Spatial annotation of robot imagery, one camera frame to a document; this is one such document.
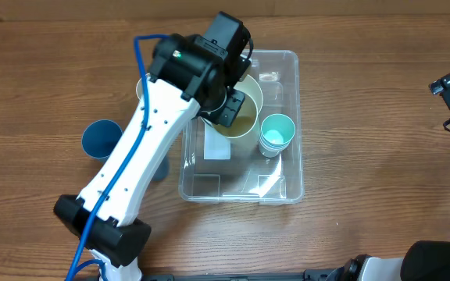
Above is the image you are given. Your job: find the tall beige cup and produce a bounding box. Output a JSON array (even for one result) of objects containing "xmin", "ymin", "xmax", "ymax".
[
  {"xmin": 136, "ymin": 74, "xmax": 150, "ymax": 100},
  {"xmin": 212, "ymin": 94, "xmax": 259, "ymax": 151}
]

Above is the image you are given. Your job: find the cream bowl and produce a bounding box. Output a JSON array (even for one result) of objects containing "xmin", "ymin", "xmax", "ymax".
[{"xmin": 235, "ymin": 74, "xmax": 264, "ymax": 115}]

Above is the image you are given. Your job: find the mint green small cup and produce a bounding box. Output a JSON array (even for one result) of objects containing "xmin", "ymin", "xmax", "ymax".
[{"xmin": 260, "ymin": 113, "xmax": 296, "ymax": 148}]

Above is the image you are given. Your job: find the light blue small cup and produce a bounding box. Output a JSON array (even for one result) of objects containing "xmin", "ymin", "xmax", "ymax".
[{"xmin": 259, "ymin": 137, "xmax": 290, "ymax": 151}]

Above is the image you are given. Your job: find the tall dark blue cup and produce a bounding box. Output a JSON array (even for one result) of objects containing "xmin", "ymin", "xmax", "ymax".
[{"xmin": 81, "ymin": 119, "xmax": 123, "ymax": 162}]

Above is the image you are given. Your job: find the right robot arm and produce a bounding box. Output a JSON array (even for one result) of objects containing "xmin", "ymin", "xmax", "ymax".
[{"xmin": 327, "ymin": 73, "xmax": 450, "ymax": 281}]

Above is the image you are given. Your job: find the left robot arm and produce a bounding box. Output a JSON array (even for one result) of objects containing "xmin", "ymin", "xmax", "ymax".
[{"xmin": 54, "ymin": 12, "xmax": 253, "ymax": 280}]

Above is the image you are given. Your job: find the white label in container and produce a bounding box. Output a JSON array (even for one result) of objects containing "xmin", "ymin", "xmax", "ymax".
[{"xmin": 204, "ymin": 125, "xmax": 231, "ymax": 160}]

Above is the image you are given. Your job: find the clear plastic storage container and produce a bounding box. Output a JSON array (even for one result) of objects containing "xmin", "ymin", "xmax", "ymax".
[{"xmin": 179, "ymin": 50, "xmax": 304, "ymax": 205}]

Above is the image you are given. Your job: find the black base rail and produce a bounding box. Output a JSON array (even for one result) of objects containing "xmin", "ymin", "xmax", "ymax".
[{"xmin": 142, "ymin": 268, "xmax": 343, "ymax": 281}]

